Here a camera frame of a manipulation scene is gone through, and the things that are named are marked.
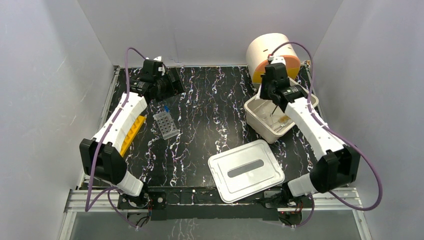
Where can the yellow test tube rack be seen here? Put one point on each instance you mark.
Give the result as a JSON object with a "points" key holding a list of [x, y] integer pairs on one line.
{"points": [[133, 131]]}

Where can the aluminium frame rail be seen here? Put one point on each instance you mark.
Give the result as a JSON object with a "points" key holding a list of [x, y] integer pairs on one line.
{"points": [[344, 198]]}

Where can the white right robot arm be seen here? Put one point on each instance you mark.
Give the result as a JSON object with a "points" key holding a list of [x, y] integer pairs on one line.
{"points": [[337, 162]]}

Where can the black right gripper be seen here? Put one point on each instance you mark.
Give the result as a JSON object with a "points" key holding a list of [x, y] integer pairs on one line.
{"points": [[262, 95]]}

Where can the white bin lid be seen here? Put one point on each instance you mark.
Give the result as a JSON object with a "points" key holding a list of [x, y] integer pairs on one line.
{"points": [[245, 170]]}

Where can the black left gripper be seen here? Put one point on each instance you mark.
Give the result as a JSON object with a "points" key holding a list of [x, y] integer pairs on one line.
{"points": [[173, 84]]}

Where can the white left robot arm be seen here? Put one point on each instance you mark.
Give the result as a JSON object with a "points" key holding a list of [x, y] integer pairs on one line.
{"points": [[101, 154]]}

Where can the brown test tube brush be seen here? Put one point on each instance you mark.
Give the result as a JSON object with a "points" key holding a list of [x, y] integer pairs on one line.
{"points": [[284, 120]]}

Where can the metal crucible tongs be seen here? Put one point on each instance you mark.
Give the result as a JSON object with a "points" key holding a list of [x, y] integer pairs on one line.
{"points": [[278, 126]]}

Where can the white plastic bin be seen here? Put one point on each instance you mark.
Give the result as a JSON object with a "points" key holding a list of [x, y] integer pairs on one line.
{"points": [[262, 114]]}

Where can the clear plastic tube rack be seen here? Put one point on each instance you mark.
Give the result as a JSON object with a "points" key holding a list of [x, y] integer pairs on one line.
{"points": [[166, 125]]}

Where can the cream cylindrical drawer cabinet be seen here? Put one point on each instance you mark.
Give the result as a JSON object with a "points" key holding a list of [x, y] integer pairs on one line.
{"points": [[260, 48]]}

